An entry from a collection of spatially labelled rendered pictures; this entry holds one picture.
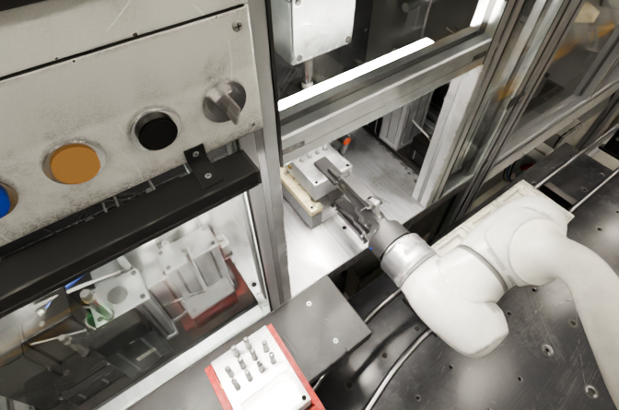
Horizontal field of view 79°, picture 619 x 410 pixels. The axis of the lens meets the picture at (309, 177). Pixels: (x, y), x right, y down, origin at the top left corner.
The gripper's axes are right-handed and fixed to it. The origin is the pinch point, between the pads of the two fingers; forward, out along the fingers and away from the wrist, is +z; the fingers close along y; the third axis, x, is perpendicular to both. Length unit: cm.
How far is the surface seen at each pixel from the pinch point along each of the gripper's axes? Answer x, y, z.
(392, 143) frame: -24.9, -7.7, 4.6
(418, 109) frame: -29.6, 2.2, 3.1
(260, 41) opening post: 19.4, 43.8, -12.7
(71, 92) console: 34, 46, -14
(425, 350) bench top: -4.5, -33.4, -34.1
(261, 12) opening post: 19, 46, -13
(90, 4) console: 31, 50, -14
